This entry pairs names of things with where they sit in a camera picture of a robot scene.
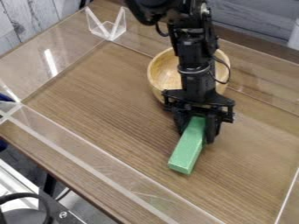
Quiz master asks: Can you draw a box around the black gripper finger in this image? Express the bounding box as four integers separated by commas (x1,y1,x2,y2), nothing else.
173,111,192,134
205,114,221,144

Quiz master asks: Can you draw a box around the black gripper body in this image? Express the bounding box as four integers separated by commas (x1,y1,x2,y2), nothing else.
163,89,235,123

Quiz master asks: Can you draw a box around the green rectangular block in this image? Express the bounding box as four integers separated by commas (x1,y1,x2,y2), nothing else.
168,116,205,175

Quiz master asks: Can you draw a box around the black table leg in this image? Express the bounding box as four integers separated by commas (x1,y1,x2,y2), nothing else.
42,174,57,196

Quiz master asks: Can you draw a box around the black cable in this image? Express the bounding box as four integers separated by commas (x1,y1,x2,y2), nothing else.
0,192,53,224

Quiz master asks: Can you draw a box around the clear acrylic tray wall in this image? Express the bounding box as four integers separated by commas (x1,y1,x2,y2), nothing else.
0,91,224,224

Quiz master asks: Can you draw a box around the brown wooden bowl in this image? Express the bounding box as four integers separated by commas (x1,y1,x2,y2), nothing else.
147,47,231,104

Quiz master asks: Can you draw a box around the clear acrylic corner bracket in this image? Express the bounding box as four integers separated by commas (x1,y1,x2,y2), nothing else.
84,7,126,41

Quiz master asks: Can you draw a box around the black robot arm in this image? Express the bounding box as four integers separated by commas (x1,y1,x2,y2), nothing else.
125,0,235,144

